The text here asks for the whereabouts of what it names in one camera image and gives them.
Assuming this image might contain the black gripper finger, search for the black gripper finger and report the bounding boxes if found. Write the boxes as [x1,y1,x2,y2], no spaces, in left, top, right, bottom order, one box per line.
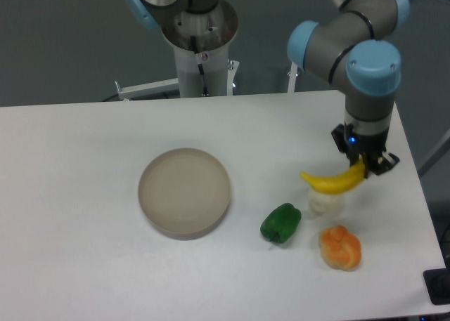
[364,152,400,176]
[331,124,351,163]

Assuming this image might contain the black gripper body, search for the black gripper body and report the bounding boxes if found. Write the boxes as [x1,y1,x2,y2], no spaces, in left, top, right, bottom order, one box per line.
[344,124,389,159]

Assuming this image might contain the yellow banana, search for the yellow banana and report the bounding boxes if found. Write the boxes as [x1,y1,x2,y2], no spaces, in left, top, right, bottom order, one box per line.
[300,157,366,195]

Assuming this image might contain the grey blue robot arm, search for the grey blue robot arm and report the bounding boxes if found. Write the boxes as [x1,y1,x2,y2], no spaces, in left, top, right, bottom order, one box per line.
[125,0,410,175]

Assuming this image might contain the white garlic bulb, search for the white garlic bulb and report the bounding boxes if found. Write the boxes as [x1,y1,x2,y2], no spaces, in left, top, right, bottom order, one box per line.
[308,188,344,215]

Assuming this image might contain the orange knotted bread roll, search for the orange knotted bread roll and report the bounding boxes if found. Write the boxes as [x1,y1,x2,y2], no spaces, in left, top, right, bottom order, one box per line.
[319,225,361,271]

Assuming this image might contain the green bell pepper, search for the green bell pepper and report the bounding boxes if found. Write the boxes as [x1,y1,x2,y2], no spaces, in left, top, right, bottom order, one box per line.
[259,203,302,244]

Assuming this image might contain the black box at table edge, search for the black box at table edge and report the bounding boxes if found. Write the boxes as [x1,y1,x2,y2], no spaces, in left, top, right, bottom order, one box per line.
[423,268,449,306]

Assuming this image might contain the beige round plate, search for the beige round plate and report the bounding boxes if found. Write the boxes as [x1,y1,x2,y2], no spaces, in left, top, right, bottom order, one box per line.
[138,148,231,240]

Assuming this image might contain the white upright bracket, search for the white upright bracket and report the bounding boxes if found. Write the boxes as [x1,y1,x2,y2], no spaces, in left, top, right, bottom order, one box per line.
[287,62,302,93]

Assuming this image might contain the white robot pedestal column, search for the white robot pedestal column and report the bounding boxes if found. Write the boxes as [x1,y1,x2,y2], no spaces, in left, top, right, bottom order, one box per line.
[162,0,238,98]

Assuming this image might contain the black cable on pedestal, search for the black cable on pedestal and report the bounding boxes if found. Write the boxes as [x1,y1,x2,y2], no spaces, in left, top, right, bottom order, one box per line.
[189,35,210,98]

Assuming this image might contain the white metal base bracket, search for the white metal base bracket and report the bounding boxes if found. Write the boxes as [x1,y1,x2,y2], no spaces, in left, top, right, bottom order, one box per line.
[115,78,179,100]

